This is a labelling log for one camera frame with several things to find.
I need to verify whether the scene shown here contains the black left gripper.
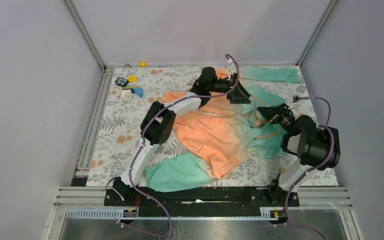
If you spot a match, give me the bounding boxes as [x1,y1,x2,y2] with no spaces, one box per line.
[207,72,250,104]

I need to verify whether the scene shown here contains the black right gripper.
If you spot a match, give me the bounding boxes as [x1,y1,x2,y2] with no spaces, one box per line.
[257,103,295,135]

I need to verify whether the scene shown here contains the orange and teal jacket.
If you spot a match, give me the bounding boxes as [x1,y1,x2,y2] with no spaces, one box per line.
[143,66,300,193]

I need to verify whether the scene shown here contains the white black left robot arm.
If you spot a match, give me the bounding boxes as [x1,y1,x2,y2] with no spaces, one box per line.
[110,62,251,206]

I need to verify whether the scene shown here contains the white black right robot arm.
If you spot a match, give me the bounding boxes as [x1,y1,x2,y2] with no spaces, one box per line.
[257,103,341,206]

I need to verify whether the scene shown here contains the blue triangular block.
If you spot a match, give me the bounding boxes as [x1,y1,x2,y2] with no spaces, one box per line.
[132,88,144,98]

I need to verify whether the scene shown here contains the small yellow block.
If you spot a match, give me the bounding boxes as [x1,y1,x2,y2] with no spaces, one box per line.
[139,62,147,68]

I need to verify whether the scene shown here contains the yellow round disc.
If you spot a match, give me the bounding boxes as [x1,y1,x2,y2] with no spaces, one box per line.
[127,75,137,83]

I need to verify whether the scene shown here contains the floral patterned table cloth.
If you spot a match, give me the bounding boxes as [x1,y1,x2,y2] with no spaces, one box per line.
[86,65,339,188]

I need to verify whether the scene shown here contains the green yellow flat stick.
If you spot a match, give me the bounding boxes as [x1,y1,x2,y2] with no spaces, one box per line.
[122,86,141,90]

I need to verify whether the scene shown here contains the white toy block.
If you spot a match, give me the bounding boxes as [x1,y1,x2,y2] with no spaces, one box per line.
[121,89,132,100]

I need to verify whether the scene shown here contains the black blue toy car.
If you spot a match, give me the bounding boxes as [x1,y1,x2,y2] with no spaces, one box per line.
[114,77,129,88]

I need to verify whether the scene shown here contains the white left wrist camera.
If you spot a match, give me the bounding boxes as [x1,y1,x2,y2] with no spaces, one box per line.
[226,63,238,79]

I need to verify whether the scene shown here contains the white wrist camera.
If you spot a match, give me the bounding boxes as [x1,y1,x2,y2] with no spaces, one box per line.
[290,95,302,109]
[226,63,238,79]

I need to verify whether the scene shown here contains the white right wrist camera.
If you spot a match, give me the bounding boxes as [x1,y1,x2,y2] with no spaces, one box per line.
[290,95,302,109]

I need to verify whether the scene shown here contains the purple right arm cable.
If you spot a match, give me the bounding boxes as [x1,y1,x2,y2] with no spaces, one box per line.
[274,96,336,240]

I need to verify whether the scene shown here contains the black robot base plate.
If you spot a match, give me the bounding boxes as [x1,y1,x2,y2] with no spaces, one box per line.
[104,186,300,208]

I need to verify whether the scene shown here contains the aluminium frame rails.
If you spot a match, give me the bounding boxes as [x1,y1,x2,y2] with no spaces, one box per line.
[43,0,363,240]

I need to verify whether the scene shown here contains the white slotted cable duct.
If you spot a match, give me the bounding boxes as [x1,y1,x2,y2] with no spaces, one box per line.
[65,208,279,221]

